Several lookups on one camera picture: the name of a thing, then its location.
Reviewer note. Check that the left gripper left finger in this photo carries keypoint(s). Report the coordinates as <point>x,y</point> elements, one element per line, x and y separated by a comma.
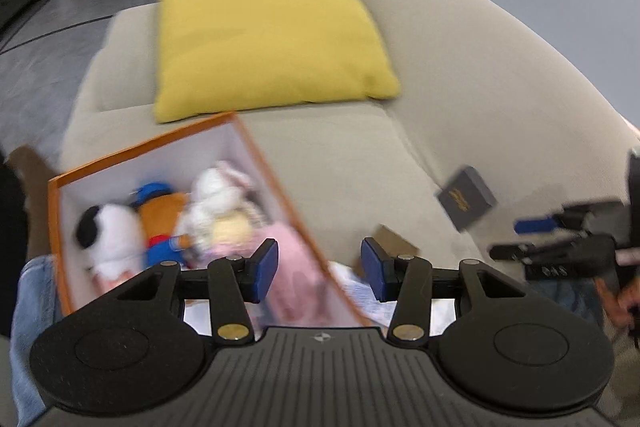
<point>234,281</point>

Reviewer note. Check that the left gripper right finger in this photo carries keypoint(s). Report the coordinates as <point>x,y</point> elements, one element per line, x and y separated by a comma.
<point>405,281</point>

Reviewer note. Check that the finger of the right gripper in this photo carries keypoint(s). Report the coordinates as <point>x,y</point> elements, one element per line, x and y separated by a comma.
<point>581,257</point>
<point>573,217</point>

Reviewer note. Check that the brown cardboard small box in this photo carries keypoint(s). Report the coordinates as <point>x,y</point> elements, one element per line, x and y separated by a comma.
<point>394,244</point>

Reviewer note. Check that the pink fabric pouch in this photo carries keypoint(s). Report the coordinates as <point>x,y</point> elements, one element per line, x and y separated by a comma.
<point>301,293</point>

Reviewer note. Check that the white pink crochet bunny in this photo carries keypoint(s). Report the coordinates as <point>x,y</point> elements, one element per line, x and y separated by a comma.
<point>220,217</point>

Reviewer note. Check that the orange cardboard box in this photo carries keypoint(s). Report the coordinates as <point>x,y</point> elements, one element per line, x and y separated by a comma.
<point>177,158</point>

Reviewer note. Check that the dark grey small box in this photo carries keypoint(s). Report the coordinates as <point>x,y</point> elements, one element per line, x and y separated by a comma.
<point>466,198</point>

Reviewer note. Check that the person right hand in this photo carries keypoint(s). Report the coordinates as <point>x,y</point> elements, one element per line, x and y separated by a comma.
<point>619,312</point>

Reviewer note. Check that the brown sailor bear plush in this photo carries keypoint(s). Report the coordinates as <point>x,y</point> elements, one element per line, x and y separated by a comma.
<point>160,208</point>

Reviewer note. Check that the beige sofa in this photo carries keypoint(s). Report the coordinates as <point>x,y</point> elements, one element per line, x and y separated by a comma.
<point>478,88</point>

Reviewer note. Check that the white black plush dog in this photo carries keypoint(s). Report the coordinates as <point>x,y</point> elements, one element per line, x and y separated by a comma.
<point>112,239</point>

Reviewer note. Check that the blue jeans leg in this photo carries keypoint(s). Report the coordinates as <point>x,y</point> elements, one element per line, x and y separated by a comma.
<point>37,308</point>

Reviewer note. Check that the brown sock foot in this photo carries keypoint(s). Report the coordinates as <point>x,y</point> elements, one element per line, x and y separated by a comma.
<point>34,174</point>

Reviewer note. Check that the yellow cushion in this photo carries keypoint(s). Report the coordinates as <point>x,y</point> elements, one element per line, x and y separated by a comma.
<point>219,55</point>

